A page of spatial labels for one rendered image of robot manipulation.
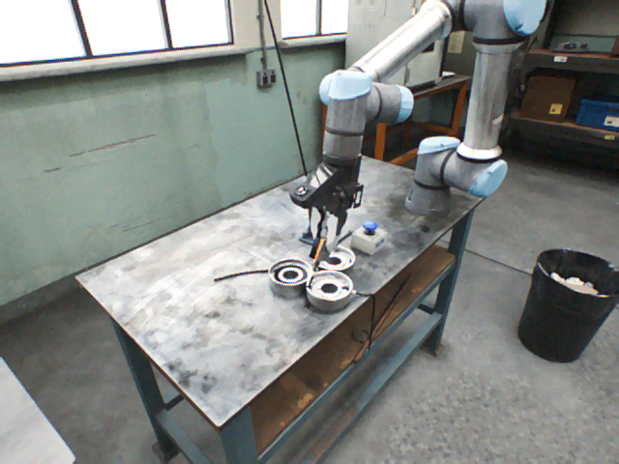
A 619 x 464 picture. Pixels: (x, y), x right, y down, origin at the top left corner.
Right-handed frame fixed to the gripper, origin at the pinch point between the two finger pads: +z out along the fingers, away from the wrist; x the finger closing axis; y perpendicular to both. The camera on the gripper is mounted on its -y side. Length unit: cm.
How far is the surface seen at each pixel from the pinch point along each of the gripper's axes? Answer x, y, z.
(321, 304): -5.3, -4.1, 11.2
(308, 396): -6.0, -5.0, 39.2
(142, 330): 18.8, -33.3, 18.3
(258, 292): 10.2, -8.6, 14.7
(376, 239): -0.4, 23.0, 5.6
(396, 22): 115, 198, -59
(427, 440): -26, 47, 87
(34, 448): 18, -56, 34
